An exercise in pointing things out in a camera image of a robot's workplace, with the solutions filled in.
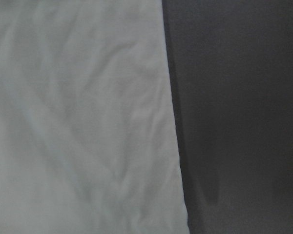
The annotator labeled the beige long-sleeve printed shirt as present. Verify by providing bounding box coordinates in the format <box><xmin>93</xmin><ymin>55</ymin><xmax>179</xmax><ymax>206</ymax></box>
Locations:
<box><xmin>0</xmin><ymin>0</ymin><xmax>189</xmax><ymax>234</ymax></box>

